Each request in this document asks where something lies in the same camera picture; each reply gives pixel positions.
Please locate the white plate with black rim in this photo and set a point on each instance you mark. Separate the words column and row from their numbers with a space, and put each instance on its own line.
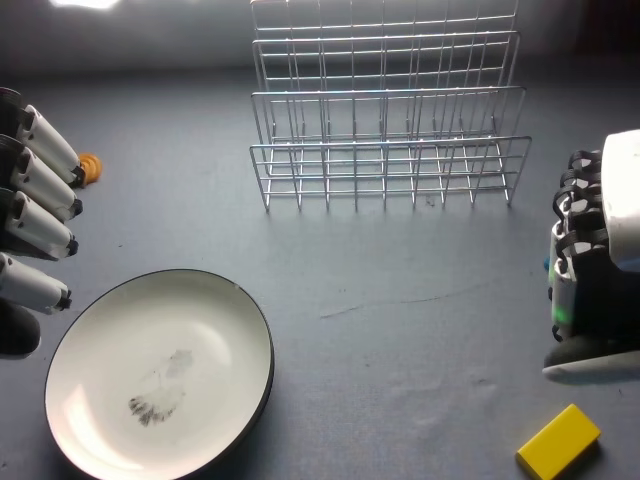
column 165, row 360

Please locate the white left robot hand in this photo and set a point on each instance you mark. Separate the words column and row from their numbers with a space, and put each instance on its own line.
column 45, row 172

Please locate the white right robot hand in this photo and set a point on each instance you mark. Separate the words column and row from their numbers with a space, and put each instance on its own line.
column 622, row 210

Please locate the small orange toy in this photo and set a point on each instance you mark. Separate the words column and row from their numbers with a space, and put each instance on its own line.
column 92, row 170

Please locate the yellow rectangular block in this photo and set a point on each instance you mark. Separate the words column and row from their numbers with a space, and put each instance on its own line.
column 557, row 440

